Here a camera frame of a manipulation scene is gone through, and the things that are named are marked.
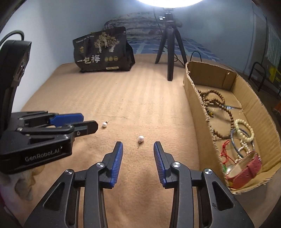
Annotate green jade pendant red cord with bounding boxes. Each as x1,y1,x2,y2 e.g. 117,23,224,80
220,140,232,176

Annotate dark blue bangle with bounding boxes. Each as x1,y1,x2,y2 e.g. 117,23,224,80
230,129,255,159

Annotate pale green bead bracelet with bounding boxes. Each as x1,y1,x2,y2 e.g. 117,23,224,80
233,118,255,142

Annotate brown wooden bead necklace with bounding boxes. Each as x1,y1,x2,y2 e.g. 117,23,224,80
197,89,235,140

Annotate gloved left hand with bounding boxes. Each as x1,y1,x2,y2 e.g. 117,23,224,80
1,165,45,201

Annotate black snack bag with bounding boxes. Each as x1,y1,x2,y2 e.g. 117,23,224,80
73,27,135,73

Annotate cardboard box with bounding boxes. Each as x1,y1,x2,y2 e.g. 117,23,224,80
183,61,280,194

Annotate blue patterned bed sheet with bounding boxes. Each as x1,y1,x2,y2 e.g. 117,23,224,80
127,36,220,62

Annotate folded floral quilt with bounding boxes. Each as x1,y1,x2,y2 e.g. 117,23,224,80
103,10,183,37

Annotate black tripod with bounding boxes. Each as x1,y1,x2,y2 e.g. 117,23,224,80
155,8,187,81

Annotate black metal rack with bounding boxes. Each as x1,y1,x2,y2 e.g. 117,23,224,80
248,61,280,97

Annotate yellow box on rack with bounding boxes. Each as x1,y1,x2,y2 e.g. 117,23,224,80
269,66,280,83

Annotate hanging clothes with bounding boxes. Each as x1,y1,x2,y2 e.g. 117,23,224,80
264,24,280,67

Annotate white pearl necklace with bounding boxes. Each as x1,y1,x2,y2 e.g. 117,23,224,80
233,140,252,164

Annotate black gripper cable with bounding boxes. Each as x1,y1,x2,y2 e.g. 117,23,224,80
0,30,25,48

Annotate black light cable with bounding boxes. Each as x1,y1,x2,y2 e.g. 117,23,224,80
152,8,204,68

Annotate ring light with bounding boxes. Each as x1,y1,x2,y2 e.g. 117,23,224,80
138,0,202,9

